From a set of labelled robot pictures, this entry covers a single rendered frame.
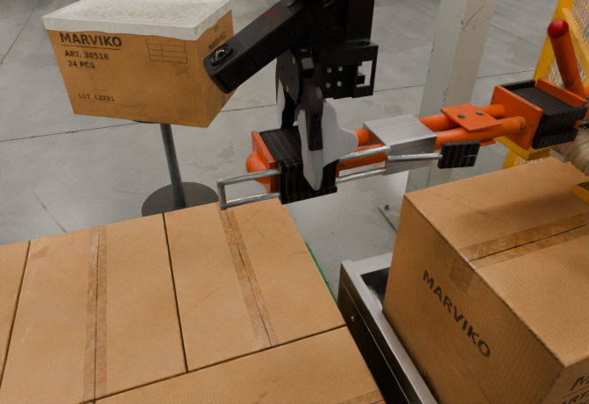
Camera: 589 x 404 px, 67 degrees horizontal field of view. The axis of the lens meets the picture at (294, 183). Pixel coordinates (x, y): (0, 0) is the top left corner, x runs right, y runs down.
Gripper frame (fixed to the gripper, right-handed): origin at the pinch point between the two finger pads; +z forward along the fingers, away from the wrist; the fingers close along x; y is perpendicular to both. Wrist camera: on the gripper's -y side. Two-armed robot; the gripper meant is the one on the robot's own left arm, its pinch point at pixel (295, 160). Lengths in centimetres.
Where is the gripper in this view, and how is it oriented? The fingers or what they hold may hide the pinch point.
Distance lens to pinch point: 51.1
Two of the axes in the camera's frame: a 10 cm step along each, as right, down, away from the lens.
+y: 9.5, -1.9, 2.6
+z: 0.0, 8.1, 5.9
